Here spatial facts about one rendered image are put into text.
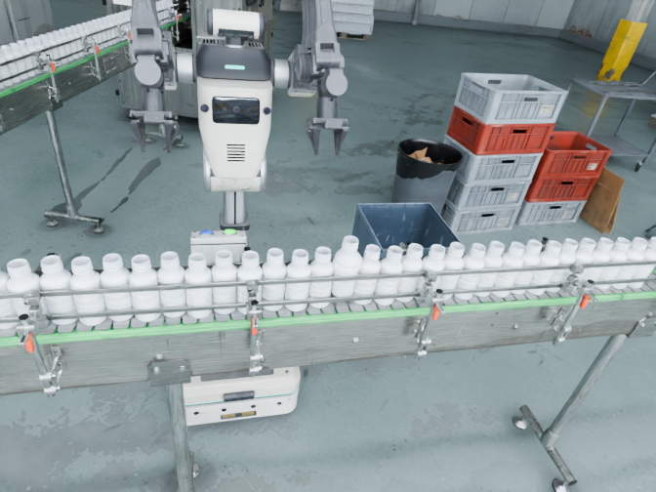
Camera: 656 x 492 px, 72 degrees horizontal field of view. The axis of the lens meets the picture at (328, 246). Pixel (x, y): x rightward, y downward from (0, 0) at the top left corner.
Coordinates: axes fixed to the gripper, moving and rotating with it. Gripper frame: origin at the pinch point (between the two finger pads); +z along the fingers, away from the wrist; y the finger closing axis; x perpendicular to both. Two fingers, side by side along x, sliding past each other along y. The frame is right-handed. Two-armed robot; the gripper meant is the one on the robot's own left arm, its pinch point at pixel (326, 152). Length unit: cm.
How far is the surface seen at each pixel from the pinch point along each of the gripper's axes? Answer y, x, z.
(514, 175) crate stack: 203, 142, 16
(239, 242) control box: -26.3, -6.0, 23.0
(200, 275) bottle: -38, -19, 27
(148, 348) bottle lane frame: -50, -13, 46
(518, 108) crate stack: 183, 123, -29
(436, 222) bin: 57, 26, 26
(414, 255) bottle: 14.2, -25.4, 25.2
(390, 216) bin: 42, 38, 25
